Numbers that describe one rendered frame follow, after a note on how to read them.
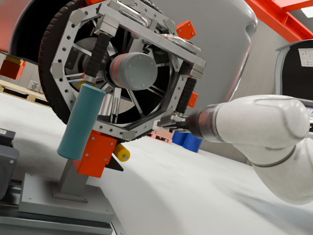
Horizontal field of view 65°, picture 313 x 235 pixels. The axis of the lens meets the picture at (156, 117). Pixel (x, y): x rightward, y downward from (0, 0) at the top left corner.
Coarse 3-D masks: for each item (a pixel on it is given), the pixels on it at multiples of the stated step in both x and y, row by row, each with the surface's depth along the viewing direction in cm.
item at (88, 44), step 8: (80, 40) 133; (88, 40) 135; (96, 40) 137; (88, 48) 136; (80, 56) 135; (88, 56) 132; (104, 56) 136; (80, 64) 135; (72, 72) 134; (80, 72) 136; (96, 80) 136; (80, 88) 138; (112, 88) 145
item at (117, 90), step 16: (160, 32) 112; (80, 48) 101; (112, 48) 106; (160, 64) 117; (80, 80) 103; (160, 80) 127; (112, 96) 111; (144, 96) 137; (160, 96) 120; (112, 112) 111; (128, 112) 132; (144, 112) 121
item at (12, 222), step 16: (16, 192) 116; (0, 208) 97; (16, 208) 100; (0, 224) 92; (16, 224) 94; (32, 224) 97; (48, 224) 100; (64, 224) 102; (80, 224) 111; (96, 224) 114
